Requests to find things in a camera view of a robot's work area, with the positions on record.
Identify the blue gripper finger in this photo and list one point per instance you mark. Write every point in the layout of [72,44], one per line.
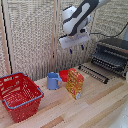
[82,47]
[70,51]

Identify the red plastic shopping basket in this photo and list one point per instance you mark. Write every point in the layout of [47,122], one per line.
[20,96]

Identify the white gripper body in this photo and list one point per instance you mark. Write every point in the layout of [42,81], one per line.
[74,40]

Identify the red bowl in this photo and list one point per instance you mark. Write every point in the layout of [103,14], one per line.
[63,75]

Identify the black toaster oven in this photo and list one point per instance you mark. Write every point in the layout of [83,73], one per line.
[113,50]

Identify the white black Franka robot arm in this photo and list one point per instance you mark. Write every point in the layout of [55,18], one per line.
[78,16]

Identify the blue plastic mug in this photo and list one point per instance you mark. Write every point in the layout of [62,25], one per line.
[52,81]

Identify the beige wicker folding screen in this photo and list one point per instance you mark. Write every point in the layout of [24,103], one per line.
[26,36]

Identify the yellow red cardboard box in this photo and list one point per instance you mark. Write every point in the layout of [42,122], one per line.
[74,83]

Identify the metal oven rack tray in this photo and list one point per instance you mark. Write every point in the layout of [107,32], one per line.
[108,61]

